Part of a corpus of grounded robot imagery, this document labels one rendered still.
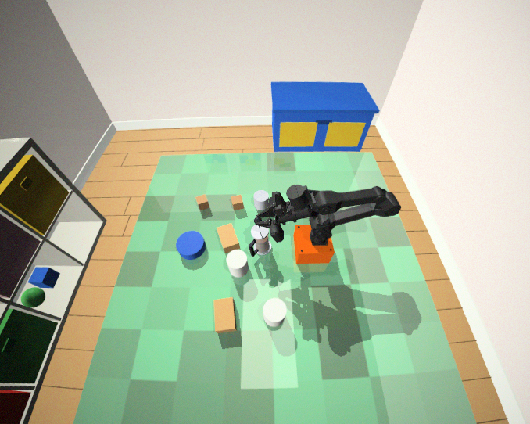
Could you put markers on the white cylinder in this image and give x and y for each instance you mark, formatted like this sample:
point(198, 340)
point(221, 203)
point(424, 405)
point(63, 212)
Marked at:
point(274, 311)
point(237, 263)

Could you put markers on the blue short cylinder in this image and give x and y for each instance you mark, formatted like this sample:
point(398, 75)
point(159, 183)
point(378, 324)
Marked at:
point(191, 245)

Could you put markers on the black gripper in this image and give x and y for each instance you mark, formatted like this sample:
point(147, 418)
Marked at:
point(276, 231)

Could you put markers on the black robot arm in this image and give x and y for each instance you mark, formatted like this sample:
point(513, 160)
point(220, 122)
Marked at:
point(321, 207)

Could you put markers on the grey cylinder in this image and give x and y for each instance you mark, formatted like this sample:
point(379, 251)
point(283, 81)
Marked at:
point(261, 200)

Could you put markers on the glass coffee press with plunger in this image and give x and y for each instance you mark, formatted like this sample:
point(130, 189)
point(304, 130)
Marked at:
point(261, 241)

